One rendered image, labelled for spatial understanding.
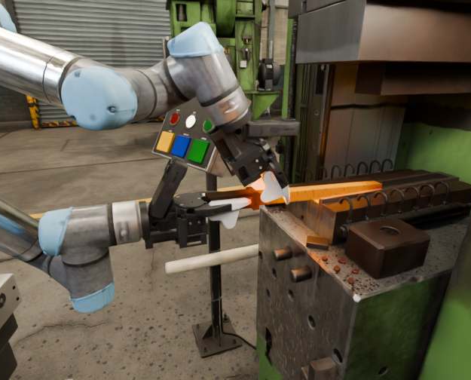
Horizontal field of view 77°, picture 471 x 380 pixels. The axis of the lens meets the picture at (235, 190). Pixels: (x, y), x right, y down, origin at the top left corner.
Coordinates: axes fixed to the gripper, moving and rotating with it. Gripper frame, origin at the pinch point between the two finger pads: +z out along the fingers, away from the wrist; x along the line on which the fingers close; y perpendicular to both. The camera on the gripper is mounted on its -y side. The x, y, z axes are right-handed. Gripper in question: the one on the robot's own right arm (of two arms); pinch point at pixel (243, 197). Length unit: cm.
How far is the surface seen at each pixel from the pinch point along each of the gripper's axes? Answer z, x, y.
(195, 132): 2, -50, -5
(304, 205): 17.1, -3.3, 5.6
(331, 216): 17.1, 6.6, 3.8
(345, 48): 16.5, 4.7, -27.4
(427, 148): 65, -12, -3
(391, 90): 29.1, 4.2, -20.5
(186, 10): 90, -481, -122
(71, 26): -111, -786, -128
